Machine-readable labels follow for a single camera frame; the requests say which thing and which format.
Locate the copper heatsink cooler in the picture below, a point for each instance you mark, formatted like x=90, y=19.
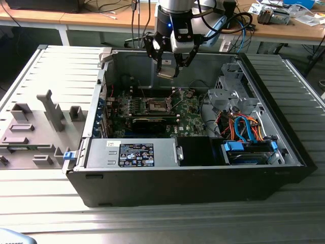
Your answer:
x=265, y=15

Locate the white case label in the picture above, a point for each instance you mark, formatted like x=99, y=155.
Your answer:
x=166, y=61

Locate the grey power supply unit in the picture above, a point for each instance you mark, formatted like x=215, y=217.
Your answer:
x=101, y=152

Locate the coin battery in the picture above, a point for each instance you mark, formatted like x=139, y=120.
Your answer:
x=189, y=94

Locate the green motherboard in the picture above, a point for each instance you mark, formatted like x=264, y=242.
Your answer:
x=190, y=122

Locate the hard disk in blue carrier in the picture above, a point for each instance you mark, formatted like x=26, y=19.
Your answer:
x=234, y=147

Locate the white camera black bracket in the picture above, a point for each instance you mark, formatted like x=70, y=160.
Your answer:
x=182, y=45

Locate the metal drive cage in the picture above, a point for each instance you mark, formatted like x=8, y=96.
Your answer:
x=223, y=97

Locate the CPU socket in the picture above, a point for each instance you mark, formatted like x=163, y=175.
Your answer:
x=157, y=105

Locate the silver metal drive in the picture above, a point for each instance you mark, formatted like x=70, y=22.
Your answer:
x=280, y=17

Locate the black graphics card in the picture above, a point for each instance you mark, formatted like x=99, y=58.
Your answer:
x=148, y=124

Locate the silver CPU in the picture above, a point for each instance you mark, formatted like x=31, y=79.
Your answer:
x=166, y=72

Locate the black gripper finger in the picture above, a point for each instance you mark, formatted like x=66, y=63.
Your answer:
x=152, y=44
x=177, y=67

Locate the white power adapter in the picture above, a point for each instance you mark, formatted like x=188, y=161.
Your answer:
x=225, y=45

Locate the black upright box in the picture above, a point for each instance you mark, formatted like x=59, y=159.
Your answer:
x=230, y=17

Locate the green RAM stick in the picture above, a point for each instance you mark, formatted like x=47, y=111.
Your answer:
x=17, y=148

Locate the blue case latch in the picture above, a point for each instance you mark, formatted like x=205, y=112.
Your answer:
x=69, y=155

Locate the black PC case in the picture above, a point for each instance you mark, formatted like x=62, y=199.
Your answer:
x=177, y=185

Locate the grey rounded device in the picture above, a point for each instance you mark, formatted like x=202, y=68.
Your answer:
x=12, y=236

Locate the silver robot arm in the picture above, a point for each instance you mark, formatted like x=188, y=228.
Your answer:
x=175, y=5

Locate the grey parts rack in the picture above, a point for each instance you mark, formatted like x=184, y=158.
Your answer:
x=33, y=119

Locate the clear plastic bag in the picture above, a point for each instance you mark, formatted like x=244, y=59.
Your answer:
x=309, y=19

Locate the blue box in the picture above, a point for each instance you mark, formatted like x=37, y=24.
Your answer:
x=299, y=3

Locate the black flat device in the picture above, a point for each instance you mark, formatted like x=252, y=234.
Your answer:
x=43, y=6

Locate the wooden desk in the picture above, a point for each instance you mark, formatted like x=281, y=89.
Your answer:
x=76, y=19
x=279, y=31

